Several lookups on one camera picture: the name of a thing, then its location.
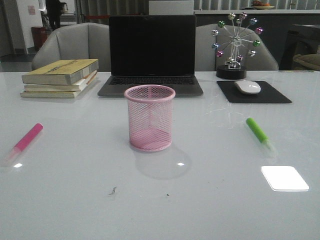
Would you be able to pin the green highlighter pen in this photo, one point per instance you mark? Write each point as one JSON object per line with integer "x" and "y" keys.
{"x": 261, "y": 136}

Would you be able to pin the pink highlighter pen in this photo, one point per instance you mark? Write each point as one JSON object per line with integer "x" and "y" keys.
{"x": 21, "y": 145}

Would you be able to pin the pink mesh pen holder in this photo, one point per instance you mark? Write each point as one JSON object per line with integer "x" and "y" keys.
{"x": 150, "y": 116}

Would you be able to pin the grey open laptop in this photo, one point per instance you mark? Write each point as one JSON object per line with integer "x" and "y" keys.
{"x": 152, "y": 50}

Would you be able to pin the middle cream book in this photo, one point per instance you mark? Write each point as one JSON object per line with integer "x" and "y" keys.
{"x": 75, "y": 87}

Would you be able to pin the cream book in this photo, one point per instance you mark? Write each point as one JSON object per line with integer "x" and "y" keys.
{"x": 51, "y": 94}
{"x": 75, "y": 87}

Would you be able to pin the white computer mouse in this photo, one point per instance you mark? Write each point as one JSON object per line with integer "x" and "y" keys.
{"x": 247, "y": 87}

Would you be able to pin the grey right armchair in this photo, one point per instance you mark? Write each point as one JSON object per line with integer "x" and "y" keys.
{"x": 211, "y": 49}

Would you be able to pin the grey armchair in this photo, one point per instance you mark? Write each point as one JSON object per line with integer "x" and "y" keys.
{"x": 79, "y": 41}
{"x": 211, "y": 49}

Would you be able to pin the grey left armchair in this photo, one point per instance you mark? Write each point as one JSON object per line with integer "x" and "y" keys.
{"x": 79, "y": 41}

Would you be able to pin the yellow top book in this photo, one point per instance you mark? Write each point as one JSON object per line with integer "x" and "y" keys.
{"x": 61, "y": 72}

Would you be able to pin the black mouse pad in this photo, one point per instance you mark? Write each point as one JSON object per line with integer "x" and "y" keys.
{"x": 267, "y": 95}

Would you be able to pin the ferris wheel desk ornament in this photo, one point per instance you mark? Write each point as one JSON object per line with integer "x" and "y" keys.
{"x": 232, "y": 69}

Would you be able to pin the bottom cream book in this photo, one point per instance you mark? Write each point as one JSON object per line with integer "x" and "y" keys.
{"x": 51, "y": 94}

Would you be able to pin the fruit bowl on counter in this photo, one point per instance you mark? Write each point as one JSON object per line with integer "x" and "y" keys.
{"x": 259, "y": 5}

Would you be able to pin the person in background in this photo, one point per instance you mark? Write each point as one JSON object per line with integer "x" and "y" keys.
{"x": 53, "y": 8}

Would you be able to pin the dark chair at right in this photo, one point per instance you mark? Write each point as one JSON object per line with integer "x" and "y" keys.
{"x": 301, "y": 39}

